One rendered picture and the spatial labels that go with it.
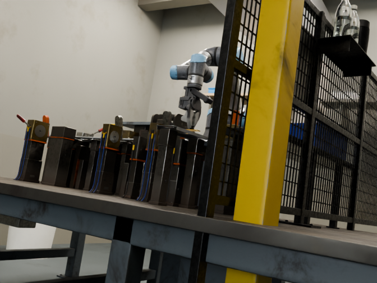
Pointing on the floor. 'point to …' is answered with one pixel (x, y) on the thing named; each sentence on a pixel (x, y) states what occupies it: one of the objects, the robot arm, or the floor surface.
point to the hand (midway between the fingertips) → (192, 127)
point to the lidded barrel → (30, 237)
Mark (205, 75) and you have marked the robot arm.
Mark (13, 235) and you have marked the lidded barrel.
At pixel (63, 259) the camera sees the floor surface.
